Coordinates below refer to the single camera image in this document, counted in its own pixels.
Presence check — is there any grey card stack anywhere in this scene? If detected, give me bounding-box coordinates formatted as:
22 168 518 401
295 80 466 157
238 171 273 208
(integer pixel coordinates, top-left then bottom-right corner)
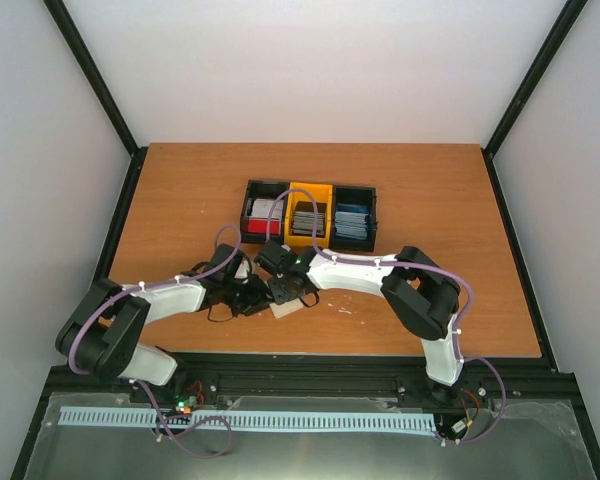
291 201 327 237

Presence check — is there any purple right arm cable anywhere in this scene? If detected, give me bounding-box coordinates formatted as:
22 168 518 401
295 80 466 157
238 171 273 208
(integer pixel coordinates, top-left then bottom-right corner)
265 188 507 446

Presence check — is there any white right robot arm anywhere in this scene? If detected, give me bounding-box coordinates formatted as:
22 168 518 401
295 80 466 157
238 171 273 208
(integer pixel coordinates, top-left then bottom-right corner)
255 241 464 386

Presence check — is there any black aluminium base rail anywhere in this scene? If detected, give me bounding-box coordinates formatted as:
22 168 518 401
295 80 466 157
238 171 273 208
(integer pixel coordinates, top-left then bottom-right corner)
44 349 579 416

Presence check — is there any beige card holder wallet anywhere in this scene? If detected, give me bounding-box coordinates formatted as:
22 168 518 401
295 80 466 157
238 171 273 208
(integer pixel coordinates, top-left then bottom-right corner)
269 299 304 319

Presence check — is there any black left frame post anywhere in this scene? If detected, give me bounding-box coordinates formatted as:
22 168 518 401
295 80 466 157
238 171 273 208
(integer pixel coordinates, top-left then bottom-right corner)
42 0 140 157

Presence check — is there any light blue cable duct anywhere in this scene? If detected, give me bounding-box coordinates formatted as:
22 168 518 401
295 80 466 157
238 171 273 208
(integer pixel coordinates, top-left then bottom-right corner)
57 406 436 436

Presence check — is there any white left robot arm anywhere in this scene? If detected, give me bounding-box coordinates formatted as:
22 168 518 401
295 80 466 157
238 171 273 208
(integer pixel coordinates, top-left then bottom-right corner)
55 244 273 403

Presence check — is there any yellow middle card bin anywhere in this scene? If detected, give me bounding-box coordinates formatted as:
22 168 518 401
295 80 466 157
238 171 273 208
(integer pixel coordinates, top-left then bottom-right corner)
284 182 334 248

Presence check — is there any black card bin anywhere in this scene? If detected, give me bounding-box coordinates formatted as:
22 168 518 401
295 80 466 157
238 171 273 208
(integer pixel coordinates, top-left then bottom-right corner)
240 180 290 244
329 185 377 252

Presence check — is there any black frame post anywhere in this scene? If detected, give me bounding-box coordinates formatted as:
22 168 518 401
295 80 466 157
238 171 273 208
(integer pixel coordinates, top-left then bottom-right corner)
42 0 140 157
483 0 590 156

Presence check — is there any black right frame post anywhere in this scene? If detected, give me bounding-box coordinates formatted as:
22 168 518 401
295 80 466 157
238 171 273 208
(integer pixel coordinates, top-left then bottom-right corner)
483 0 590 156

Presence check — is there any red and white card stack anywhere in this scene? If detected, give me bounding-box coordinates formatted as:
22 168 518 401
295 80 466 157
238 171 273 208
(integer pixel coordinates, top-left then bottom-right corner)
246 198 284 235

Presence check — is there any metal front plate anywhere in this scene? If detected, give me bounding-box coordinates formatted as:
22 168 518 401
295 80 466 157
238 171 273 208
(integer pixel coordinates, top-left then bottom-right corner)
19 394 600 479

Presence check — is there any blue card stack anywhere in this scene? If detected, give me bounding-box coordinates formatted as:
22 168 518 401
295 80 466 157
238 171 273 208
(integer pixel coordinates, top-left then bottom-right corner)
334 203 370 240

